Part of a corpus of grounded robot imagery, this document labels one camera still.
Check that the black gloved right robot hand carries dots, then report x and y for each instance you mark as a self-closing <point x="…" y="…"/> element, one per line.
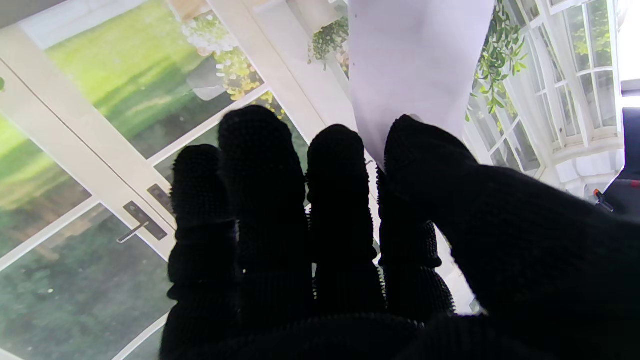
<point x="350" y="275"/>

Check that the white peeled label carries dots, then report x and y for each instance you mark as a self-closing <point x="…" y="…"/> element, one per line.
<point x="415" y="65"/>

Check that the garden window backdrop banner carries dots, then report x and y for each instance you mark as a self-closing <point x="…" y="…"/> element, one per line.
<point x="100" y="300"/>

